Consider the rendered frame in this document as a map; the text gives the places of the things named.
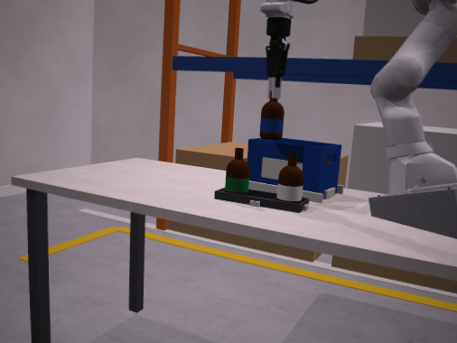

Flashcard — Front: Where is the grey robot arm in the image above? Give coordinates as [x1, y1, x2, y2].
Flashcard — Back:
[260, 0, 457, 194]

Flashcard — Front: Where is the brown bottle with blue label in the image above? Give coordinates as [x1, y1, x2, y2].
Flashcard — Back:
[260, 90, 284, 140]

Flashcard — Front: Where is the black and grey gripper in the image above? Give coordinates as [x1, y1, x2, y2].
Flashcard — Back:
[266, 17, 291, 98]

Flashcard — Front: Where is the blue crate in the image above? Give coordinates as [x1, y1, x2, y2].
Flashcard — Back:
[247, 138, 341, 197]

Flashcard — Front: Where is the brown bottle with green label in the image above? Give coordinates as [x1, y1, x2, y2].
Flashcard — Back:
[225, 148, 250, 196]

